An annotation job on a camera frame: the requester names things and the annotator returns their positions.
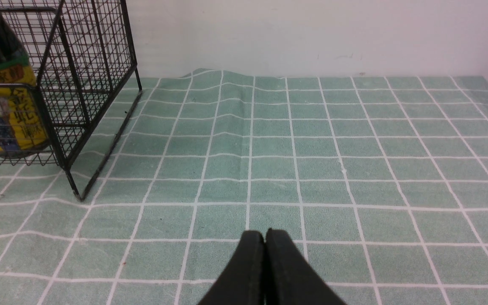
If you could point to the green checkered tablecloth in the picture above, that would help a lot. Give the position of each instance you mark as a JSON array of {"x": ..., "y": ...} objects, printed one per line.
[{"x": 382, "y": 183}]

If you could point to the black wire mesh shelf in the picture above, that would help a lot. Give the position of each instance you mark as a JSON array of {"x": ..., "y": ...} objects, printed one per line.
[{"x": 82, "y": 54}]

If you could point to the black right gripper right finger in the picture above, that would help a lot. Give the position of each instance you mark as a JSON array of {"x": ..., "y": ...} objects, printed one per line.
[{"x": 289, "y": 279}]

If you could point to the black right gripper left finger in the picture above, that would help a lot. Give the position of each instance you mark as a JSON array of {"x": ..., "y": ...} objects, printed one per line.
[{"x": 240, "y": 281}]

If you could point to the dark sauce bottle yellow label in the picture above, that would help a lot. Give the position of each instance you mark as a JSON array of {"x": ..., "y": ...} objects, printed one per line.
[{"x": 21, "y": 131}]

